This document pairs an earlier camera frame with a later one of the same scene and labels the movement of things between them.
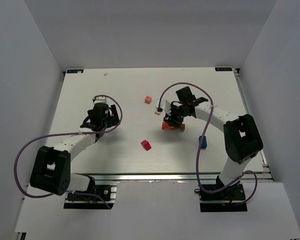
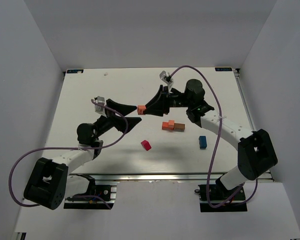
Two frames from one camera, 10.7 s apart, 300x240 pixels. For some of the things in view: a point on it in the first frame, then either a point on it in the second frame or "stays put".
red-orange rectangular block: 165,126 stays put
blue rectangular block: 204,145 stays put
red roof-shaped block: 146,145 stays put
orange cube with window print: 148,99 -> 140,109
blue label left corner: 74,71 stays put
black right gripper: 174,119 -> 165,100
